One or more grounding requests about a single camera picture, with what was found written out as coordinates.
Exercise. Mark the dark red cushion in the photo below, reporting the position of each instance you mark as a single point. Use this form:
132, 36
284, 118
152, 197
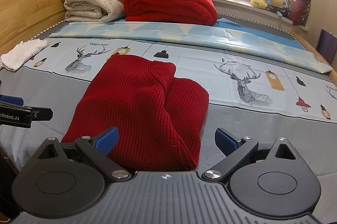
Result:
300, 6

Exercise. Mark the wooden bed frame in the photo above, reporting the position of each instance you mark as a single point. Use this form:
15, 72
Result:
34, 10

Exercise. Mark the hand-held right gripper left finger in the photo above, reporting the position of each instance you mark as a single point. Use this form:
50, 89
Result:
106, 141

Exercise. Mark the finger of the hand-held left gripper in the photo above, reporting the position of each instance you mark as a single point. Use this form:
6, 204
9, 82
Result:
11, 100
42, 114

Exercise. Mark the window sill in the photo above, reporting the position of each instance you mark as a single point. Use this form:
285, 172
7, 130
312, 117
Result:
237, 5

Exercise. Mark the purple board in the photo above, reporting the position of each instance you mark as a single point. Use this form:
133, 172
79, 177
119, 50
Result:
329, 47

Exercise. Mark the grey printed bed sheet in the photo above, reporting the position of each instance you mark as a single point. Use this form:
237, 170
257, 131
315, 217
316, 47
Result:
263, 121

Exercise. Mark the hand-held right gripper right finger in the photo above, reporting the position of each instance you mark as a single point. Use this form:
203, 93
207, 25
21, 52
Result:
227, 142

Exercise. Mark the red knit sweater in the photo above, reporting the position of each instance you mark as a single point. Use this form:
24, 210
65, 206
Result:
137, 102

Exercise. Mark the yellow bear plush toy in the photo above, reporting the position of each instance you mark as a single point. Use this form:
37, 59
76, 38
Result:
276, 1

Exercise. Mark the small white garment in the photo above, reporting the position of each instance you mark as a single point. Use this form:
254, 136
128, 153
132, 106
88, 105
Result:
21, 54

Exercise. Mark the light blue patterned sheet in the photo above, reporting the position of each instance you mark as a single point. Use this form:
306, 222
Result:
184, 34

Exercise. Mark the red folded blanket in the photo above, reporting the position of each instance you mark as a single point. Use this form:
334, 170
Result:
171, 2

